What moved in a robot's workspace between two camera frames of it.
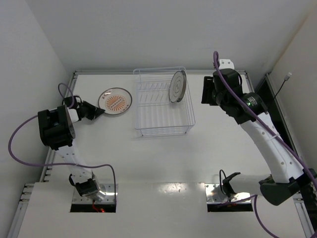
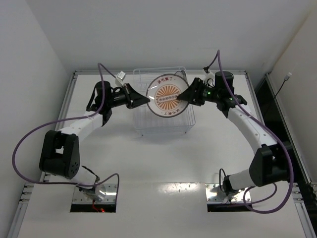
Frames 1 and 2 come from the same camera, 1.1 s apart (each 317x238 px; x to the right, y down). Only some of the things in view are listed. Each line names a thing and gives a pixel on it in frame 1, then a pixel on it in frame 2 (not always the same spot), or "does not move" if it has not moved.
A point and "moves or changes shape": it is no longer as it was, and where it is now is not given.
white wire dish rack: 155,113 does not move
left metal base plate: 107,189 does not move
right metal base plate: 214,194 does not move
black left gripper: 85,110 -> 129,95
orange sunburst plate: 115,100 moves or changes shape
